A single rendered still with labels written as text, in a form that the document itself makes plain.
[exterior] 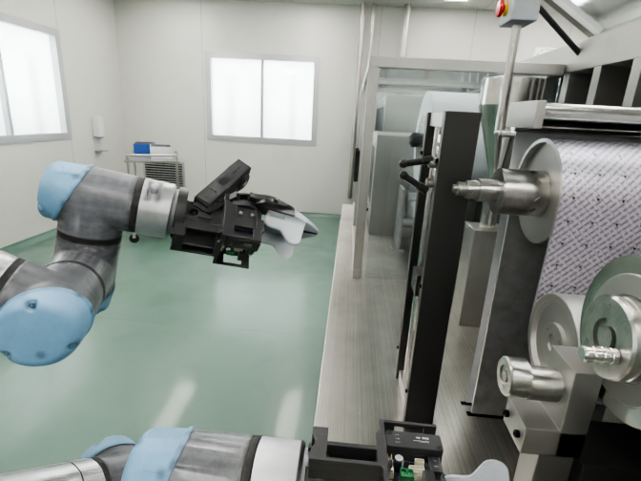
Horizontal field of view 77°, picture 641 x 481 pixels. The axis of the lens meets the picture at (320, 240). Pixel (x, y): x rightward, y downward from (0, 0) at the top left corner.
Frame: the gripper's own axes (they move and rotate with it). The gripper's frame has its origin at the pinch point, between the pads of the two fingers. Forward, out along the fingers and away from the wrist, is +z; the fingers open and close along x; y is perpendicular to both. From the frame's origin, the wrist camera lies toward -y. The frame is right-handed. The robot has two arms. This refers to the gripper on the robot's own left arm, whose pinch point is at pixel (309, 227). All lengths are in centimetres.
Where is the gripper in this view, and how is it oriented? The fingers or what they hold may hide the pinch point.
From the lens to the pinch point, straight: 64.0
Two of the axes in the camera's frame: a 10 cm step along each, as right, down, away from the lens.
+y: 0.7, 8.0, -6.0
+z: 9.2, 1.8, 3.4
